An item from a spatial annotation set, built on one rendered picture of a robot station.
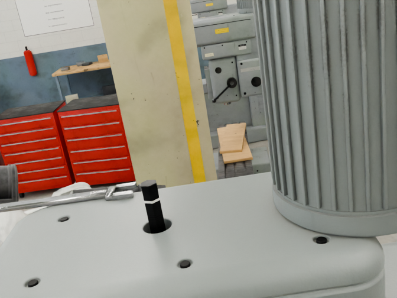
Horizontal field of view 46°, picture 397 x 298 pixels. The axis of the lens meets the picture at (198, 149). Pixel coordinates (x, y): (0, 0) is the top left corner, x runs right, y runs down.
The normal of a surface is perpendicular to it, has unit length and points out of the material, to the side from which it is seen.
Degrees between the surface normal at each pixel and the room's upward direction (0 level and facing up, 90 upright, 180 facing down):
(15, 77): 90
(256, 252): 0
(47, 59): 90
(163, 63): 90
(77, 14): 90
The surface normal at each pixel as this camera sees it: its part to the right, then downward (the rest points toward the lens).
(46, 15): 0.03, 0.34
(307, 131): -0.64, 0.36
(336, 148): -0.40, 0.38
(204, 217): -0.15, -0.93
